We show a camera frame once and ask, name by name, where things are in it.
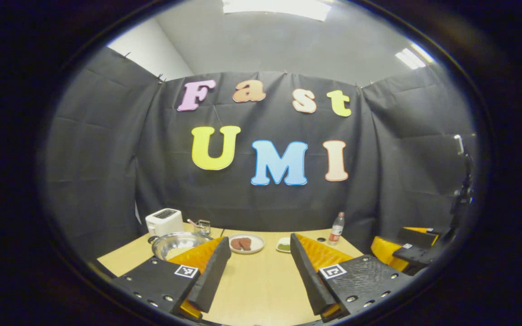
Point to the pile of soybeans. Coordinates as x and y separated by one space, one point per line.
177 252

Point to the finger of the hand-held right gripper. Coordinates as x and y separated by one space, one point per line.
417 236
417 256

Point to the red meat slice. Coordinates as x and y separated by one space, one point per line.
236 244
246 244

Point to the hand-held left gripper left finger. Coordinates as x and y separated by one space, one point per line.
213 276

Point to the heap of green beans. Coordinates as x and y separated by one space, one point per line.
284 247

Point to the white divided dish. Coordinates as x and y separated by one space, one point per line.
280 240

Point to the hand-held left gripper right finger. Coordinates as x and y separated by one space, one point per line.
308 280

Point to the round white plate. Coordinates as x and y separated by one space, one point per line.
257 244

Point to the white toaster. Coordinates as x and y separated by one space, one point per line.
163 222

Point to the clear water bottle red label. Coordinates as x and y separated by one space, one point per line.
335 233

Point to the small ceiling light panel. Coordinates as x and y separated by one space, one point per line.
410 58

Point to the large ceiling light panel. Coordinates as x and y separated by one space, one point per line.
277 7

